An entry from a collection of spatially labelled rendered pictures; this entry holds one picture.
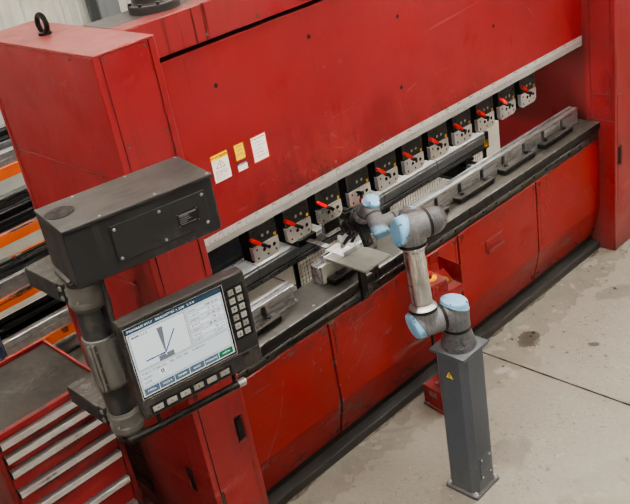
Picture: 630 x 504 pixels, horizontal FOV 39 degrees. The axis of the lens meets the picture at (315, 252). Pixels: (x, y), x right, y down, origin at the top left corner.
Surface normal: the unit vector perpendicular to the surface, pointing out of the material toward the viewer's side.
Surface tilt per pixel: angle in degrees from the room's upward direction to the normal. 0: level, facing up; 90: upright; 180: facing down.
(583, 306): 0
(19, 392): 0
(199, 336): 90
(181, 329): 90
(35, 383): 0
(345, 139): 90
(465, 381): 90
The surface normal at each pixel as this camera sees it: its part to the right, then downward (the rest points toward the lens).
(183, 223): 0.57, 0.30
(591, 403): -0.16, -0.87
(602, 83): -0.70, 0.43
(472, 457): 0.02, 0.47
